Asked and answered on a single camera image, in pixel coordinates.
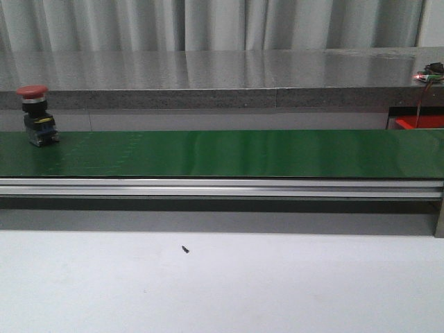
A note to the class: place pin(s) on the red mushroom push button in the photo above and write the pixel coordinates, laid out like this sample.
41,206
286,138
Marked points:
39,124

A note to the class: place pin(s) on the grey stone counter shelf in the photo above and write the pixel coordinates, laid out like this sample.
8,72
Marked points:
375,78

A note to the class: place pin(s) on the green conveyor belt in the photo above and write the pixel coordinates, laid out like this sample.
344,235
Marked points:
398,154

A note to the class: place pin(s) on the red plastic tray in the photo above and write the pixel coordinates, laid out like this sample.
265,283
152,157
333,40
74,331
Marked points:
426,122

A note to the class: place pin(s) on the small green circuit board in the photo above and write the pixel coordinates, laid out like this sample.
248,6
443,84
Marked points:
428,77

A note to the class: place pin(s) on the grey white curtain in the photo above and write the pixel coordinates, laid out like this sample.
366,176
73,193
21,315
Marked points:
218,25

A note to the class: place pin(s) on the aluminium conveyor frame rail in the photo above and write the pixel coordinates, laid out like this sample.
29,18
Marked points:
312,195

